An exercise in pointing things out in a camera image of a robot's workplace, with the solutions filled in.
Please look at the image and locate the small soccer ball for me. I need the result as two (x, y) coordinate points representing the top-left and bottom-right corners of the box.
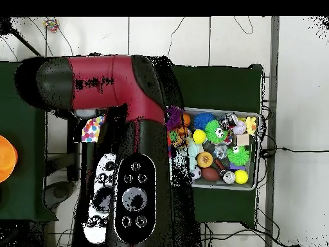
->
(190, 167), (202, 181)

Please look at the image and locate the small colourful toy on floor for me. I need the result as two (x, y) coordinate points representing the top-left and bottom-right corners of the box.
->
(42, 17), (60, 33)

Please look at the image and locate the blue spiky ball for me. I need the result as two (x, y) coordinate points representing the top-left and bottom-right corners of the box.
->
(193, 113), (216, 131)

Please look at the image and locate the small brown football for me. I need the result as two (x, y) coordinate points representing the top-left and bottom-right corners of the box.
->
(201, 167), (221, 182)

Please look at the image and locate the orange bowl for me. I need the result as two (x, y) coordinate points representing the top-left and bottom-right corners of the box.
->
(0, 134), (19, 183)

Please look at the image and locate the yellow ball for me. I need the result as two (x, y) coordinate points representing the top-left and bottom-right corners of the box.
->
(234, 169), (250, 185)
(191, 129), (207, 145)

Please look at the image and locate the brown monkey toy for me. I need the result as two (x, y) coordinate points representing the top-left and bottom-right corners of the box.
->
(169, 131), (192, 150)

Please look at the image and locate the purple spiky monster toy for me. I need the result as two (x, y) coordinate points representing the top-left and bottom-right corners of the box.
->
(165, 105), (185, 132)

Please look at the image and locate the green covered side table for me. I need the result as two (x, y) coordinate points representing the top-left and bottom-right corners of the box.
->
(0, 59), (55, 222)

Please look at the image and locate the dark green table cloth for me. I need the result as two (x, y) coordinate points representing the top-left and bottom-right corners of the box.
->
(82, 53), (264, 227)

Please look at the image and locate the green spiky ball with eyes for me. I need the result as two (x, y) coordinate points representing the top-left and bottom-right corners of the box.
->
(204, 120), (229, 144)

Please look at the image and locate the shallow clear bin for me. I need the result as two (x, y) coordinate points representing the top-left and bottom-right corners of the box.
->
(168, 106), (260, 191)

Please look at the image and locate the colourful patterned cloth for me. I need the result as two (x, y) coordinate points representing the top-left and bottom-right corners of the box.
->
(81, 115), (107, 143)

